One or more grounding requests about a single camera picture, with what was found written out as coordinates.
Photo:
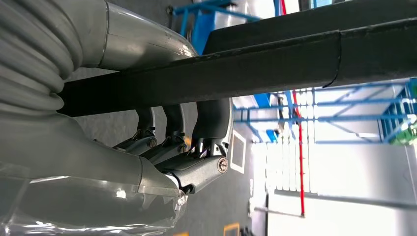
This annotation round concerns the red barrier belt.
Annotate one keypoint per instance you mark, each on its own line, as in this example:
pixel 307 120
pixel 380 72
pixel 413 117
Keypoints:
pixel 301 169

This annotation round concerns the blue rack with green bins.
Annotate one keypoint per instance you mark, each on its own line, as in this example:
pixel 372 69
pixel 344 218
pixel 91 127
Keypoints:
pixel 387 130

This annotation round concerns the blue rack on casters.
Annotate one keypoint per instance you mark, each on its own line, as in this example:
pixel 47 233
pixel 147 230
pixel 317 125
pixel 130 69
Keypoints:
pixel 203 32

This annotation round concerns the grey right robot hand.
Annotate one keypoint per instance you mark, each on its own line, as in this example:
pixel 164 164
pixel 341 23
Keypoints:
pixel 65 153

